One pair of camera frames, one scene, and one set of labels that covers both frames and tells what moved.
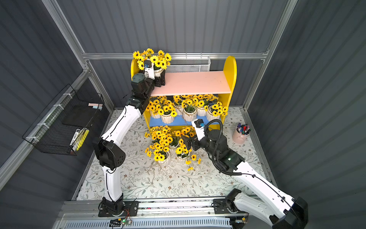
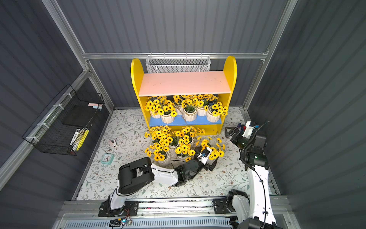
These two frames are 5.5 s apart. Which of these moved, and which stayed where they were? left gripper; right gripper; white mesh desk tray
Moved: left gripper; right gripper
Stayed: white mesh desk tray
